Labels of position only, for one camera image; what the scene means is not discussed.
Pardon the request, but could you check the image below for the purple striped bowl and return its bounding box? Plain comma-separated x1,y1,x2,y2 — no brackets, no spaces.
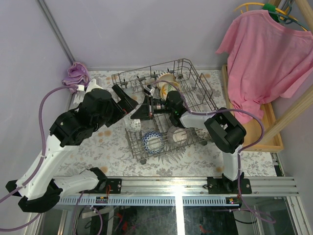
167,126,188,145

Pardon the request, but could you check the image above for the pink t-shirt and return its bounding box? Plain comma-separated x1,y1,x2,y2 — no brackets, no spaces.
216,10,313,124

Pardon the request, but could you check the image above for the orange leaf floral bowl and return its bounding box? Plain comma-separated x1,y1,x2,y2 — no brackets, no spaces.
160,82,180,100

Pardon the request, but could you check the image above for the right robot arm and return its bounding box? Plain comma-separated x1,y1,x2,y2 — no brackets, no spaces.
131,85,246,193

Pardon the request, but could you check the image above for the crumpled purple cloth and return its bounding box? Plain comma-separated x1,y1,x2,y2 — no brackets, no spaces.
62,62,90,94

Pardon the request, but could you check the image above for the grey wire dish rack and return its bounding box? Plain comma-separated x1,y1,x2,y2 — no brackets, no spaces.
112,59,217,164

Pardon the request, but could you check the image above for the green hanger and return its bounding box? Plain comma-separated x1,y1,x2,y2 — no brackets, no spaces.
262,3,284,23

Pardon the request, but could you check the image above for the blue stroke white bowl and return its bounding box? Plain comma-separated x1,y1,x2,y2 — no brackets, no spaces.
157,72,176,87

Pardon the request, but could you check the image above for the orange diamond white bowl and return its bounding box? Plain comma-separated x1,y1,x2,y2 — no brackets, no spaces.
195,129,209,139

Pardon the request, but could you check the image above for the wooden tray frame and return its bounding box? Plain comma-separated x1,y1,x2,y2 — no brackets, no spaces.
222,65,284,153

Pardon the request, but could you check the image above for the yellow hanger hoop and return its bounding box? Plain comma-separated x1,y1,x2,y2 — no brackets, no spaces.
234,0,309,32

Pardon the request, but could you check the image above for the red lattice pattern bowl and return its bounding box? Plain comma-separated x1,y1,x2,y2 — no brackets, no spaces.
129,119,141,132

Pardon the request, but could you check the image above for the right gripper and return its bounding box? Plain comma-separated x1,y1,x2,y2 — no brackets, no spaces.
131,96,175,121

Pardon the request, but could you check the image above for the blue white porcelain bowl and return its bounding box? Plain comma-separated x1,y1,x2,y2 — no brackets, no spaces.
142,131,164,154

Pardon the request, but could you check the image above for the aluminium rail frame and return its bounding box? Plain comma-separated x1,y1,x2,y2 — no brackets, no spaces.
57,177,299,206

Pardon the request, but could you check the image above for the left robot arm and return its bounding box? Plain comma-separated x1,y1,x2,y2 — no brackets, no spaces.
6,80,138,213

